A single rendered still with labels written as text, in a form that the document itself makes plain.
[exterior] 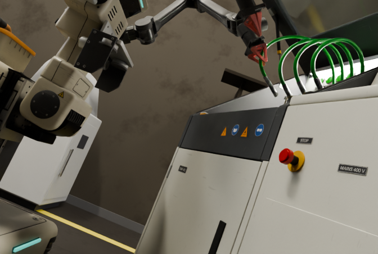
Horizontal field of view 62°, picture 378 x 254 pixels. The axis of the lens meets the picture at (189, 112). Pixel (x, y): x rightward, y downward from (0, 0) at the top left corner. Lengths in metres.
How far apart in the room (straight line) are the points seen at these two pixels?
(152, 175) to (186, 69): 1.21
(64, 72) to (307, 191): 0.90
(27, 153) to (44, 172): 0.21
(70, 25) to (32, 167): 1.68
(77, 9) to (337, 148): 1.04
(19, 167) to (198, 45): 2.17
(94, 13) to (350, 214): 1.03
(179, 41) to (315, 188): 3.10
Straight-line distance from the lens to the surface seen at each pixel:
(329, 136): 0.73
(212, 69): 3.54
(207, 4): 1.66
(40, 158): 2.78
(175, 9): 1.69
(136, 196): 3.37
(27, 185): 2.81
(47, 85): 1.23
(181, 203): 1.20
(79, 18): 1.33
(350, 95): 0.74
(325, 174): 0.70
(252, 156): 0.91
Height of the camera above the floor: 0.67
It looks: 11 degrees up
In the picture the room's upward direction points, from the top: 22 degrees clockwise
